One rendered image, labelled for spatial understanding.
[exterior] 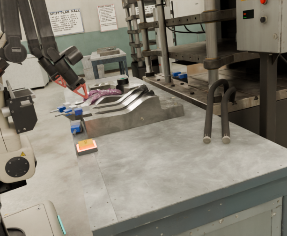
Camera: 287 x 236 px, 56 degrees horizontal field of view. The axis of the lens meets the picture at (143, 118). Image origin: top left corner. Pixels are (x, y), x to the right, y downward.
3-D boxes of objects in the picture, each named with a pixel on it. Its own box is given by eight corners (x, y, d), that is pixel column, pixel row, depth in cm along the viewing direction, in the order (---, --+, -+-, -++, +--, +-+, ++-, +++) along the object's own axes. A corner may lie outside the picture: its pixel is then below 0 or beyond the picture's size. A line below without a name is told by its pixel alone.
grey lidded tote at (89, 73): (84, 80, 771) (82, 69, 760) (86, 78, 811) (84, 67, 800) (105, 77, 775) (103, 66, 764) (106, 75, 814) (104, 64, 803)
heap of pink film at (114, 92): (90, 106, 159) (87, 93, 156) (78, 102, 173) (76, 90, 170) (127, 95, 172) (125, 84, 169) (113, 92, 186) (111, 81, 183)
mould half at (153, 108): (88, 138, 126) (82, 112, 122) (83, 122, 150) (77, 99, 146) (184, 115, 139) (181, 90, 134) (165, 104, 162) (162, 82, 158)
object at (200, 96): (212, 116, 153) (211, 104, 151) (143, 82, 272) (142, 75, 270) (325, 88, 174) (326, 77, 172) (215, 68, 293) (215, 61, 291)
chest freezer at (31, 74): (50, 83, 813) (42, 52, 783) (46, 88, 741) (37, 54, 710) (-2, 91, 796) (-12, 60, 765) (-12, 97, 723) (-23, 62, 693)
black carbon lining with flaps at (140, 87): (96, 119, 131) (92, 100, 128) (92, 110, 146) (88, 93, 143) (162, 104, 140) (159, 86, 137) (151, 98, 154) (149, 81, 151)
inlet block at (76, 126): (67, 129, 126) (69, 140, 128) (77, 128, 126) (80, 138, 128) (70, 121, 138) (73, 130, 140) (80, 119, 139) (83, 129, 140)
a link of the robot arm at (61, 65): (49, 63, 115) (52, 64, 110) (62, 54, 116) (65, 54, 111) (60, 76, 118) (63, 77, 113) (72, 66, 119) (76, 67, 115)
